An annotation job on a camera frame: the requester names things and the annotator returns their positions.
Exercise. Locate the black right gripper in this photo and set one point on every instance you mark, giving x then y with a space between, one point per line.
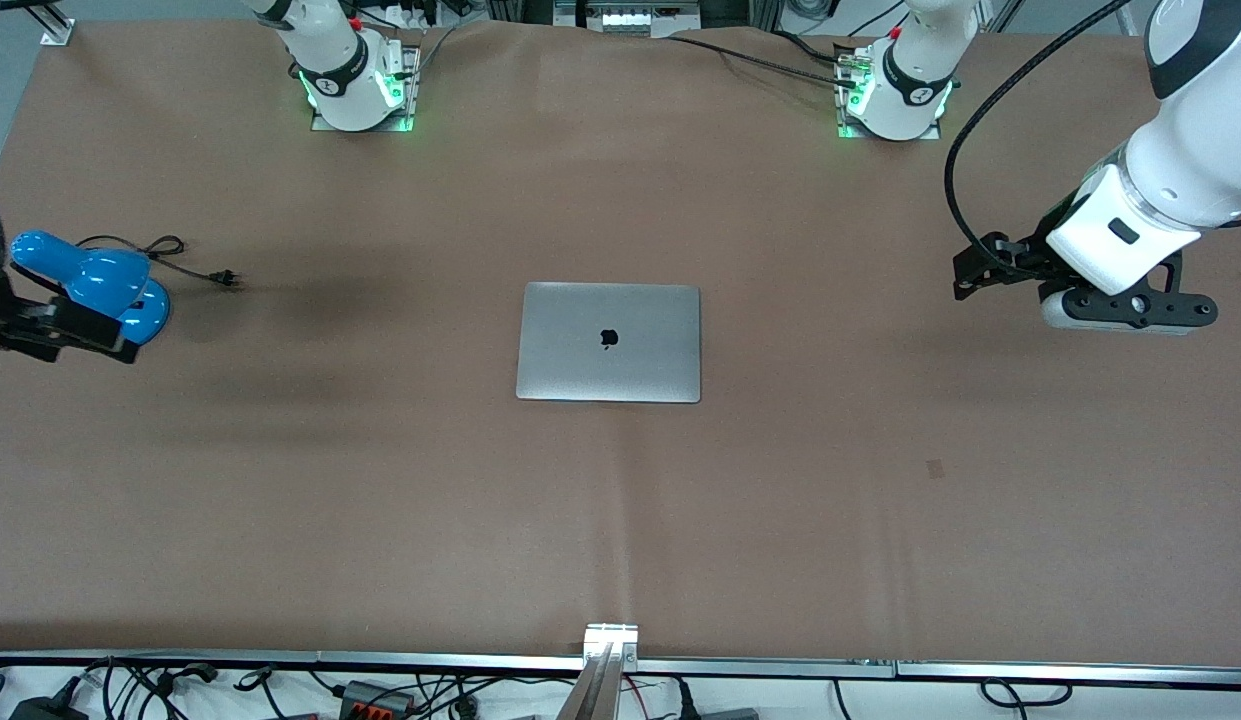
10 318

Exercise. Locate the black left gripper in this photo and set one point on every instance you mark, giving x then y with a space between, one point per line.
1027 252

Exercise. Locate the grey open-lid laptop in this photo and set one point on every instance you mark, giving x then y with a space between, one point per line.
608 345

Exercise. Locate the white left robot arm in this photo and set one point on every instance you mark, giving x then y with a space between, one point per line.
1200 150

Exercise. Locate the blue desk lamp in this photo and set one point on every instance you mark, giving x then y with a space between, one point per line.
100 275

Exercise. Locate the brown table cover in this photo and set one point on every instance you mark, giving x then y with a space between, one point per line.
280 500

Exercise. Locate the black power adapter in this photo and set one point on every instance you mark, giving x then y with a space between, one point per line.
45 708

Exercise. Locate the grey power strip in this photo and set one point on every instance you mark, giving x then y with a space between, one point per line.
625 18

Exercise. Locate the grey orange power adapter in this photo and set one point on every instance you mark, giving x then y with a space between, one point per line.
375 697

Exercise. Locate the black plug block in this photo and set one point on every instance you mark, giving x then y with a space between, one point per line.
725 714

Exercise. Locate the aluminium profile beam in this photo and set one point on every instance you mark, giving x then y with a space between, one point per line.
605 670

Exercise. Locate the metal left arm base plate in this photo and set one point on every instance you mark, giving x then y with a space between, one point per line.
846 128

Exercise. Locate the aluminium corner post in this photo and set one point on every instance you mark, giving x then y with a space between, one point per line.
58 30

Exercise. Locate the aluminium table edge rail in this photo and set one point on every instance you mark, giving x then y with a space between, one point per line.
280 660

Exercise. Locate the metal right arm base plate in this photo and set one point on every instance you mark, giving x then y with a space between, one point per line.
408 85

